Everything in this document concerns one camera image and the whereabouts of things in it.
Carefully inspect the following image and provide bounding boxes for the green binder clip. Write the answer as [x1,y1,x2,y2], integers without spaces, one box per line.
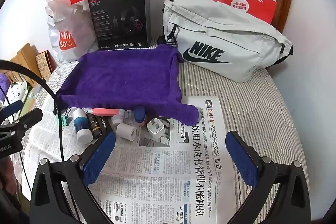
[54,108,71,127]

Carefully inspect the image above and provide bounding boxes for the white USB night light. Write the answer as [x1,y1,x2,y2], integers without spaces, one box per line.
[111,110,135,126]

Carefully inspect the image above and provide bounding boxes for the brown patterned book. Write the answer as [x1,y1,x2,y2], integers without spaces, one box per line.
[35,50,57,81]

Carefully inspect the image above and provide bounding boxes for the pink grey handle tool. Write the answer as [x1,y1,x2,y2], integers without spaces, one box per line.
[87,108,125,117]

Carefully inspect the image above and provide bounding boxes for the pink jar blue lid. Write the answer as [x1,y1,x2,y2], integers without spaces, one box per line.
[134,105,147,126]

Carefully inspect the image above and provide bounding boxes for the white Nike waist bag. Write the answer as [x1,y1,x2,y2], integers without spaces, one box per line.
[161,0,293,83]

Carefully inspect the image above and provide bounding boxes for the purple plush toy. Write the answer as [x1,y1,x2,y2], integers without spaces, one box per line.
[0,73,11,102]

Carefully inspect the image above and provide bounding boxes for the white USB charger plug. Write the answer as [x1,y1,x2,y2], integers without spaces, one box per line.
[146,118,165,140]

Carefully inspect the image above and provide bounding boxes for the black gold Grand Reserve tube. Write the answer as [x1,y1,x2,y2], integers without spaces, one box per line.
[87,113,102,139]

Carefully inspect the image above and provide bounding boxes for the wooden headboard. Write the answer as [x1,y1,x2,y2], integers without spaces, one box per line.
[1,43,41,88]

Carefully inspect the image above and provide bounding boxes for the white blue cylinder bottle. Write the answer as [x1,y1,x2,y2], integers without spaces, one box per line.
[72,109,93,144]

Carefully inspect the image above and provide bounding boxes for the purple towel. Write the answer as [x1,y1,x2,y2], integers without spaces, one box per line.
[56,45,199,126]

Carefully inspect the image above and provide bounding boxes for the white Miniso plastic bag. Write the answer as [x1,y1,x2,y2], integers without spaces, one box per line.
[45,0,98,63]

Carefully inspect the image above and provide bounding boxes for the white tape roll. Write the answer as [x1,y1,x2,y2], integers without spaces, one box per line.
[116,123,137,141]

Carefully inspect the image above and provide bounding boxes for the newspaper sheet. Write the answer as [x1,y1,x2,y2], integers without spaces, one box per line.
[20,95,237,224]

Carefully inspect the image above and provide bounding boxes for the black Horizon case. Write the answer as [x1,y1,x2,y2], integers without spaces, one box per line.
[96,116,112,135]

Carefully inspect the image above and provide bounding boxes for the black headset box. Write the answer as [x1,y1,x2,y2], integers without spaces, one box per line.
[88,0,151,51]

